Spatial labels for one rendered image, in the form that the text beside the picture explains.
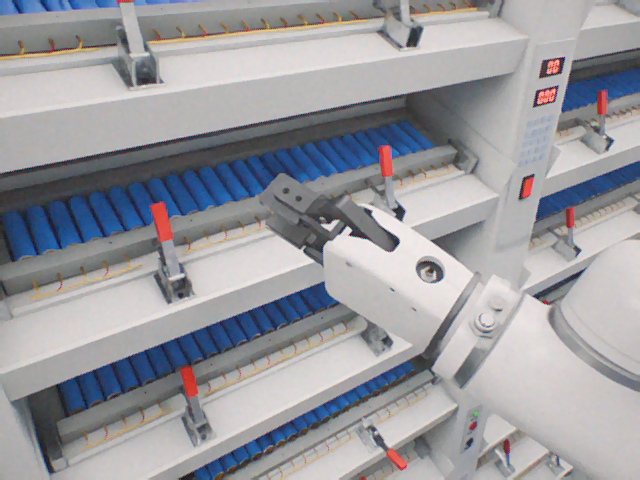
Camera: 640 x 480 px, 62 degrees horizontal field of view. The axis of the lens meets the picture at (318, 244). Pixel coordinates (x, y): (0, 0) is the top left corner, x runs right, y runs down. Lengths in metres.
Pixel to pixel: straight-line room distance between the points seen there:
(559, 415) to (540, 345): 0.04
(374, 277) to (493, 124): 0.42
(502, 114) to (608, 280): 0.41
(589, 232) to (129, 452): 0.88
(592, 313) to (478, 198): 0.40
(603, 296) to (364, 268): 0.15
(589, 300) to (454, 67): 0.34
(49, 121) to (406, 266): 0.27
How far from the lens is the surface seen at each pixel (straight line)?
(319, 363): 0.72
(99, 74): 0.46
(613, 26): 0.84
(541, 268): 0.99
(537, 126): 0.76
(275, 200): 0.42
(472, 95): 0.76
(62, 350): 0.51
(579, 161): 0.91
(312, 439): 0.86
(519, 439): 1.49
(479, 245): 0.81
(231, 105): 0.47
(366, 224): 0.37
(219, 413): 0.68
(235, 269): 0.55
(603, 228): 1.16
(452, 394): 0.99
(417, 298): 0.36
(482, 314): 0.37
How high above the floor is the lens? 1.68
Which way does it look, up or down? 31 degrees down
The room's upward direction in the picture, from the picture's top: straight up
